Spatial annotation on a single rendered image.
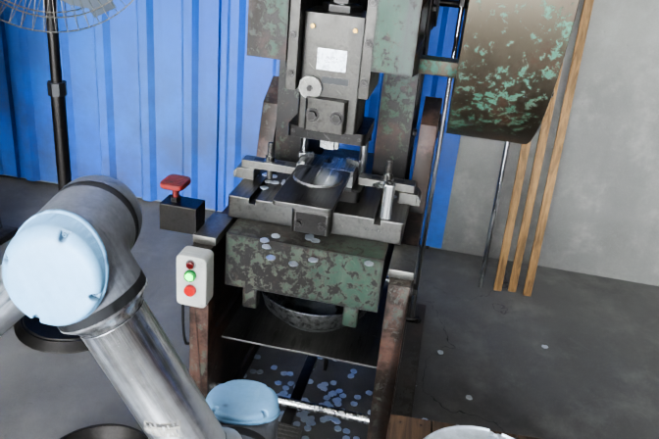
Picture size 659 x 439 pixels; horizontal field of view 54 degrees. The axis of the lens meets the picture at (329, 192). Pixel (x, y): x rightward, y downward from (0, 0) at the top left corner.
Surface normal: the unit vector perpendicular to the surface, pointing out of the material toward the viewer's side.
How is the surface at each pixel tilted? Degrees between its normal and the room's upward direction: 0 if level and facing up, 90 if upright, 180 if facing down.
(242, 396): 7
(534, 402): 0
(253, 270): 90
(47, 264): 83
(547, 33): 107
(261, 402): 7
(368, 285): 90
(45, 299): 83
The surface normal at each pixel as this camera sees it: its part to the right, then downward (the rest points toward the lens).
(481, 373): 0.08, -0.92
